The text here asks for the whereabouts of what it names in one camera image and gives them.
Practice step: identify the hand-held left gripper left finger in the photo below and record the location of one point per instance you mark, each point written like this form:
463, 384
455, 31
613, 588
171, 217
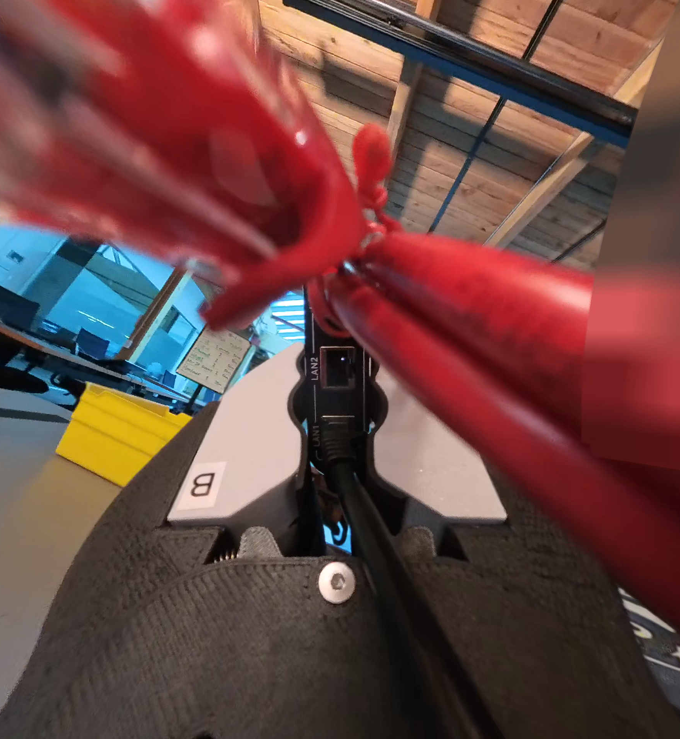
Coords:
247, 450

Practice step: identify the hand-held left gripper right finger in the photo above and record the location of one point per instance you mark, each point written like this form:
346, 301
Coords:
432, 479

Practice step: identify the yellow plastic bin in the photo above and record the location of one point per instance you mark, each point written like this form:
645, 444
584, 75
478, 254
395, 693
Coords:
115, 433

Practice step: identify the handwritten whiteboard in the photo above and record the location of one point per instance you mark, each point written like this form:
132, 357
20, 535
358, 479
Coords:
213, 361

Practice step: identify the black mesh chair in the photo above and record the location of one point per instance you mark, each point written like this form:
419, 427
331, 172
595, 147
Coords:
5, 306
97, 343

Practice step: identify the long wooden work table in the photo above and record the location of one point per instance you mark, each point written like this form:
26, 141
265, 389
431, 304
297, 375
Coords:
39, 343

